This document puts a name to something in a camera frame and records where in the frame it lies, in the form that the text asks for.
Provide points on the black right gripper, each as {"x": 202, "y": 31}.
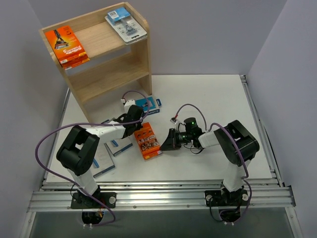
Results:
{"x": 175, "y": 139}

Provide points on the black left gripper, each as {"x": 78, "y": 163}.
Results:
{"x": 121, "y": 118}

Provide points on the orange razor cartridge pack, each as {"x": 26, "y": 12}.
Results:
{"x": 147, "y": 141}

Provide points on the grey harry's razor box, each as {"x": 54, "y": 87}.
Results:
{"x": 102, "y": 162}
{"x": 121, "y": 146}

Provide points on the Gillette blue razor blister pack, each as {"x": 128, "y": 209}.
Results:
{"x": 138, "y": 41}

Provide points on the orange Gillette Fusion box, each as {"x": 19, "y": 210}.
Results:
{"x": 68, "y": 50}

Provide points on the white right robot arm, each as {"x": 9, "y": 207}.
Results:
{"x": 237, "y": 143}

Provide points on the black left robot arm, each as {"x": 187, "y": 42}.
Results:
{"x": 78, "y": 150}

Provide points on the wooden two-tier shelf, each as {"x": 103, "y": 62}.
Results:
{"x": 100, "y": 39}

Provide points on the blue Harry's razor box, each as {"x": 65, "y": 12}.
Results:
{"x": 150, "y": 105}

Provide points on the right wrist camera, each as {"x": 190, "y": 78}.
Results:
{"x": 175, "y": 122}

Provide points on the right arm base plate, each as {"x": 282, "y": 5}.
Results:
{"x": 223, "y": 198}

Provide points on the aluminium table frame rail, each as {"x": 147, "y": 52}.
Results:
{"x": 178, "y": 179}

